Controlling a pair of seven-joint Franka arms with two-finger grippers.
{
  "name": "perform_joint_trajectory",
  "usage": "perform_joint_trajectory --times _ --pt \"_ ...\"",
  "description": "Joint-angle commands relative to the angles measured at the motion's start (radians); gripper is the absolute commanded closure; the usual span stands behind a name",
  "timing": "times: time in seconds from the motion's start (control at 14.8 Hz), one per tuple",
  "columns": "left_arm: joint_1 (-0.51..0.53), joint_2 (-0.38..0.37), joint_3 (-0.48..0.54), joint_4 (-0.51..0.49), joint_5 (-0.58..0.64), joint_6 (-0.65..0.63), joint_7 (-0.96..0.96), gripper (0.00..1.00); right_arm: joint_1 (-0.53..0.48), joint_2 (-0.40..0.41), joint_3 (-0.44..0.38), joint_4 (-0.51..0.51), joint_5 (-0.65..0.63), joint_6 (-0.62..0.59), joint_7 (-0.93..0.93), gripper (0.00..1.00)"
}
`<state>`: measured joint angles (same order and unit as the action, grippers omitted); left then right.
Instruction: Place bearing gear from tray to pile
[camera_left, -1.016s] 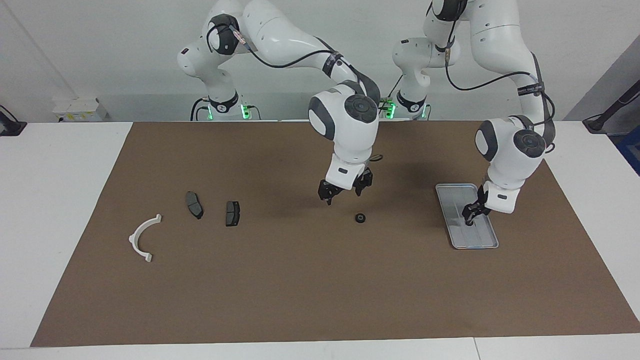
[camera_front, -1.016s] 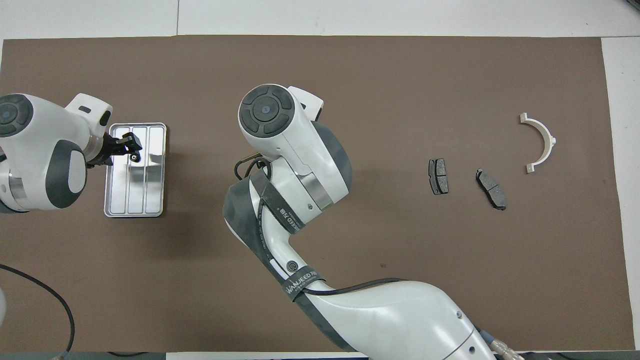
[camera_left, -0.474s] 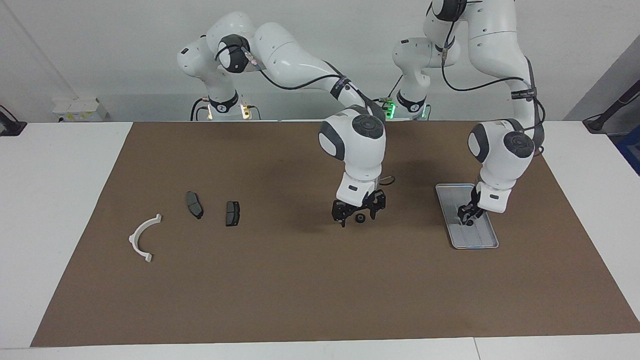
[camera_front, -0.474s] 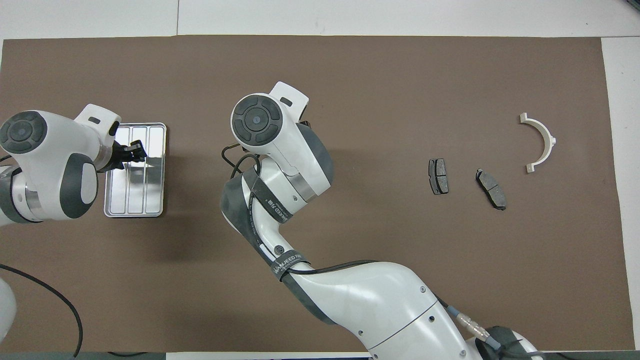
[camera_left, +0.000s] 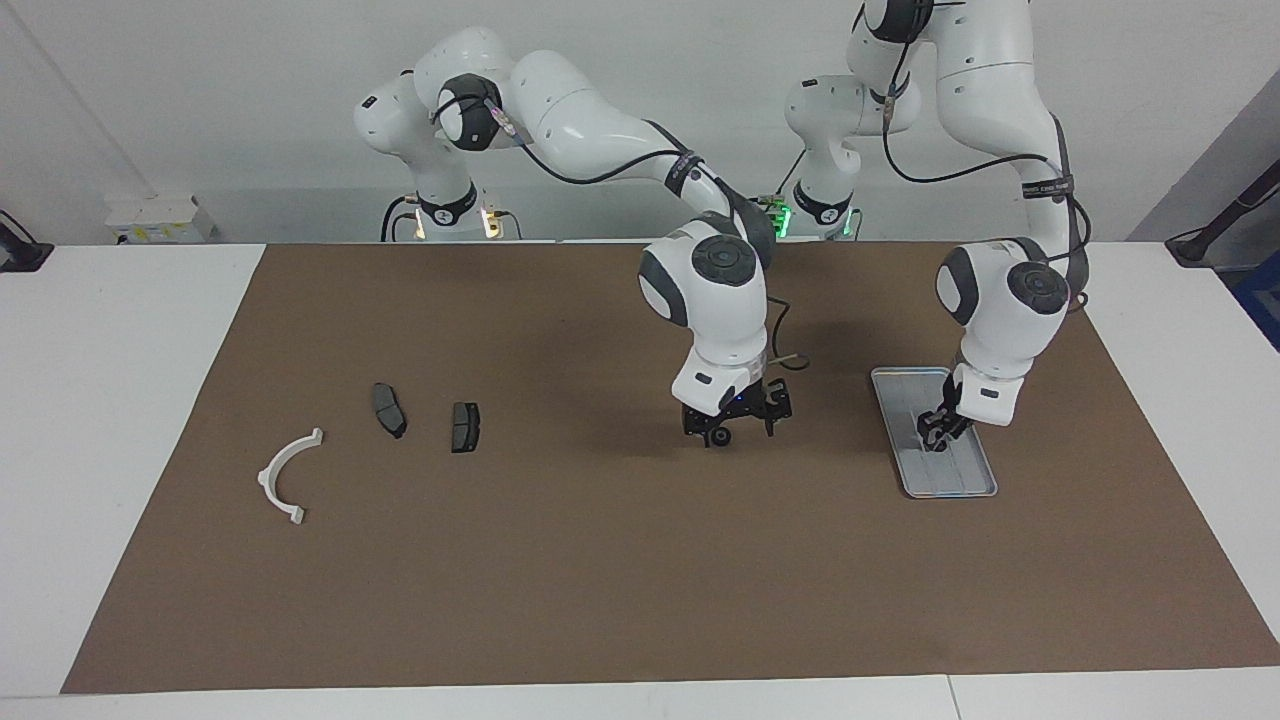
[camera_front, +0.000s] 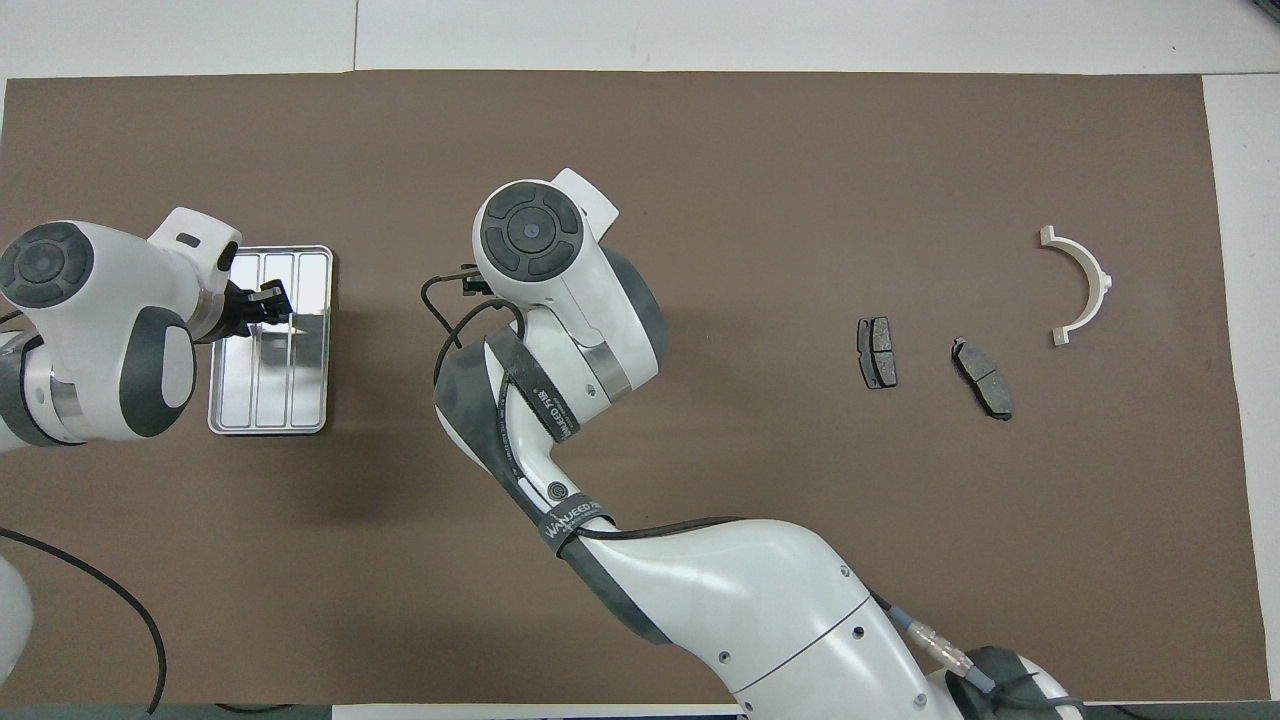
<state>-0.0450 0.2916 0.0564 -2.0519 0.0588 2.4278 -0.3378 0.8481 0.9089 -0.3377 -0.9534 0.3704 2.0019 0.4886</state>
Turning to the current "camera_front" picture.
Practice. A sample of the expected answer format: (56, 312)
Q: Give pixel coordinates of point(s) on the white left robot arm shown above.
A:
(100, 330)

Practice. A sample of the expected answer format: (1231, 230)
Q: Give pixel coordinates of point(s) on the silver ribbed metal tray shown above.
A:
(300, 390)

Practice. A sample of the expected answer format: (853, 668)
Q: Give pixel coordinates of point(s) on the long dark grey brake pad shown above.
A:
(982, 377)

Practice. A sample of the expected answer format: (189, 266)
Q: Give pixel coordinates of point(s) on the short dark grey brake pad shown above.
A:
(877, 352)

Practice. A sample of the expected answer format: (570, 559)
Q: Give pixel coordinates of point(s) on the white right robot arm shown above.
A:
(760, 600)

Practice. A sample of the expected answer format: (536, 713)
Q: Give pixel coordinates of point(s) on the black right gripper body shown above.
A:
(474, 281)

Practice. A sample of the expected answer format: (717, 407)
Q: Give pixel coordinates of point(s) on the brown paper table mat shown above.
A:
(900, 550)

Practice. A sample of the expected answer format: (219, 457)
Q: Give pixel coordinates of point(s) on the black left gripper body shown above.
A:
(238, 315)

